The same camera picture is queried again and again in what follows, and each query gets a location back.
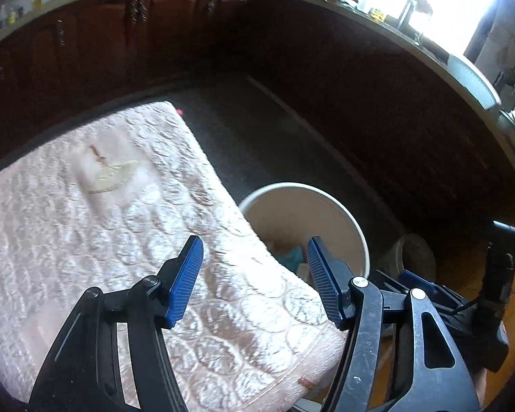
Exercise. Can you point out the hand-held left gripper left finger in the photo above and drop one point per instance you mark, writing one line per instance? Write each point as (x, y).
(184, 283)

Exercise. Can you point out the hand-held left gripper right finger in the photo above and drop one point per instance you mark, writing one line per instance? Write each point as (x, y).
(326, 283)

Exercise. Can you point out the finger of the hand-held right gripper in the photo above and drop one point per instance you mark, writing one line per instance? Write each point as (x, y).
(414, 278)
(388, 285)

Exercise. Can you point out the teal plastic wrapper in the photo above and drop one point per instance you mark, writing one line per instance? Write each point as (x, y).
(292, 256)

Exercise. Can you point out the white round waste bin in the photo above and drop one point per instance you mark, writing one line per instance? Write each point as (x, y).
(300, 214)

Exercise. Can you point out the pink quilted blanket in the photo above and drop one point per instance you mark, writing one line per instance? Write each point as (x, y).
(111, 231)

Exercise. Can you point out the brown wooden base cabinets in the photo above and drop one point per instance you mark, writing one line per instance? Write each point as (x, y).
(326, 73)

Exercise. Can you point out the yellow sponge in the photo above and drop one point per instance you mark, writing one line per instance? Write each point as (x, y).
(378, 15)

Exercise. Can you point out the metal faucet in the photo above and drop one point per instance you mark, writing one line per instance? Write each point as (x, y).
(405, 13)

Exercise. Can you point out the yellow oil bottle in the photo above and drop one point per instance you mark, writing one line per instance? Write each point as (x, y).
(36, 1)

